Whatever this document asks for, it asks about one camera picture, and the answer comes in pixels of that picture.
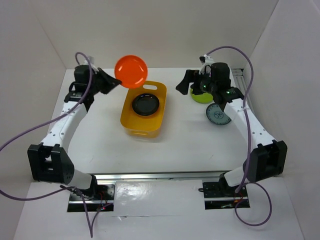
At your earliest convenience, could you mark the aluminium rail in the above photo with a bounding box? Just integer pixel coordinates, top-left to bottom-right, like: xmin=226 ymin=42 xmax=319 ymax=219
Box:
xmin=231 ymin=68 xmax=248 ymax=95
xmin=94 ymin=170 xmax=227 ymax=181

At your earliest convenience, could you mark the aluminium rail front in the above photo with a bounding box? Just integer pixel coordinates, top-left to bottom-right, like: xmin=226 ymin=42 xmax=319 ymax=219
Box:
xmin=94 ymin=170 xmax=227 ymax=181

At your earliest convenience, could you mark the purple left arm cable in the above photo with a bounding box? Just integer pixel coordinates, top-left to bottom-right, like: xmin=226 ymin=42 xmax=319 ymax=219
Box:
xmin=0 ymin=51 xmax=111 ymax=238

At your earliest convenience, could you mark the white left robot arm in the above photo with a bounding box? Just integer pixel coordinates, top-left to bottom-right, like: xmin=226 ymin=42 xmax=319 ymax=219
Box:
xmin=27 ymin=61 xmax=122 ymax=200

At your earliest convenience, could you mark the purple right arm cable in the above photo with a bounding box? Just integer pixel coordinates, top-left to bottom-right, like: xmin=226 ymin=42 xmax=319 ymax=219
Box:
xmin=206 ymin=45 xmax=273 ymax=227

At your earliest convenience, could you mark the green plate right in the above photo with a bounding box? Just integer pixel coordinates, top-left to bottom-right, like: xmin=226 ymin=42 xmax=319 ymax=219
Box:
xmin=190 ymin=88 xmax=213 ymax=104

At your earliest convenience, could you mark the black plate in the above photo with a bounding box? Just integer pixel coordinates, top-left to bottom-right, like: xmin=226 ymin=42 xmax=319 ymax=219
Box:
xmin=131 ymin=93 xmax=160 ymax=117

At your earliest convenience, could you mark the orange plate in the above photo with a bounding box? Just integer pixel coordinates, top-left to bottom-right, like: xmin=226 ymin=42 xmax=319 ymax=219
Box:
xmin=114 ymin=55 xmax=148 ymax=89

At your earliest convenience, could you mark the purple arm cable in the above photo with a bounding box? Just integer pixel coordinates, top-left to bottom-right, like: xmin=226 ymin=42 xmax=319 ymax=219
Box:
xmin=0 ymin=51 xmax=111 ymax=238
xmin=206 ymin=45 xmax=273 ymax=227

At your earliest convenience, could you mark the aluminium rail right side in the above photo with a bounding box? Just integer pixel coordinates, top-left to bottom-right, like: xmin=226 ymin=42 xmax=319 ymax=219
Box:
xmin=231 ymin=68 xmax=248 ymax=95

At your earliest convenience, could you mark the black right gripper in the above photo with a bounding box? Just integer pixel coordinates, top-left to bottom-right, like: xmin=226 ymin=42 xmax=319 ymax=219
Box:
xmin=175 ymin=69 xmax=217 ymax=96

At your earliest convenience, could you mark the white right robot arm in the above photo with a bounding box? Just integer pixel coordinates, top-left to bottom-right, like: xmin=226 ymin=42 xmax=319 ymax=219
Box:
xmin=176 ymin=54 xmax=288 ymax=196

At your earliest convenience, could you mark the blue patterned plate right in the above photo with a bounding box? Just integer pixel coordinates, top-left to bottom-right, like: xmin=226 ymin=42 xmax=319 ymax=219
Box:
xmin=205 ymin=103 xmax=232 ymax=126

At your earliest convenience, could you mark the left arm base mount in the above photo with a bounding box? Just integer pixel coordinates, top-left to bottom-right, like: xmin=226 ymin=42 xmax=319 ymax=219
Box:
xmin=67 ymin=183 xmax=116 ymax=213

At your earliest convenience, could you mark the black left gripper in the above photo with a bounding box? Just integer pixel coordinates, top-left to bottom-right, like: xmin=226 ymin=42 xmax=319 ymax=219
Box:
xmin=87 ymin=67 xmax=121 ymax=95

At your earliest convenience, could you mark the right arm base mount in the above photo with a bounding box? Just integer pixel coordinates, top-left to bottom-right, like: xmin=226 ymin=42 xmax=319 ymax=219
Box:
xmin=198 ymin=176 xmax=250 ymax=210

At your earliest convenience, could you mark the yellow plastic bin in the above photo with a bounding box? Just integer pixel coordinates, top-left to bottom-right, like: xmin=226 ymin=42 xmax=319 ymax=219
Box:
xmin=120 ymin=81 xmax=167 ymax=138

